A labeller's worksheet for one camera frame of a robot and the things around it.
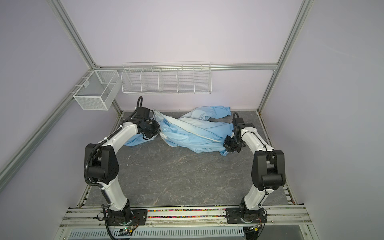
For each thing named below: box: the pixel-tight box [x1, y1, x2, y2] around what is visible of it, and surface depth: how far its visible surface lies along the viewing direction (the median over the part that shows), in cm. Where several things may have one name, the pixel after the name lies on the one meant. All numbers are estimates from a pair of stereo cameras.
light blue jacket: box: [124, 106, 234, 156], surface depth 98 cm
